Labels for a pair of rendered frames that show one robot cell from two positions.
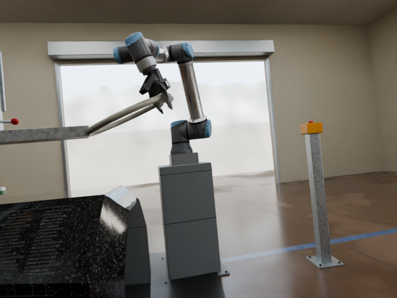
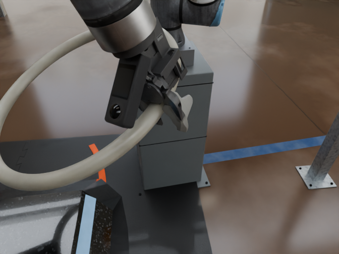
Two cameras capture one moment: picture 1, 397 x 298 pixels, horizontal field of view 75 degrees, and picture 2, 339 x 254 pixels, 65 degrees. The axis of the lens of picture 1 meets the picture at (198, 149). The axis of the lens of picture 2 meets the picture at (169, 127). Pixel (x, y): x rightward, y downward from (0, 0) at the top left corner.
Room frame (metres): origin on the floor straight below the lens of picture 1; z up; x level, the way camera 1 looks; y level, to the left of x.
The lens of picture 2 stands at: (0.82, 0.15, 1.49)
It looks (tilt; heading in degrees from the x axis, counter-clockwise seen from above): 40 degrees down; 359
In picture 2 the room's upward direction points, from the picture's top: straight up
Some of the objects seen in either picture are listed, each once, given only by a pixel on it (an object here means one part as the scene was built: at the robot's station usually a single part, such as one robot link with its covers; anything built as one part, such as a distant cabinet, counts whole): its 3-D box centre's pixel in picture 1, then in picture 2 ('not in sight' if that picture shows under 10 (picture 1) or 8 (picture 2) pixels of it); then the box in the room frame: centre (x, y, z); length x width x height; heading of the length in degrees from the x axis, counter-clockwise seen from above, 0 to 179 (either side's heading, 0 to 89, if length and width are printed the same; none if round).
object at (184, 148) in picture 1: (181, 147); (166, 32); (2.14, 0.14, 0.99); 0.19 x 0.19 x 0.10
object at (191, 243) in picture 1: (186, 214); (166, 120); (2.14, 0.14, 0.43); 0.50 x 0.50 x 0.85; 11
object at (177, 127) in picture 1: (180, 130); (168, 3); (2.14, 0.13, 1.12); 0.17 x 0.15 x 0.18; 74
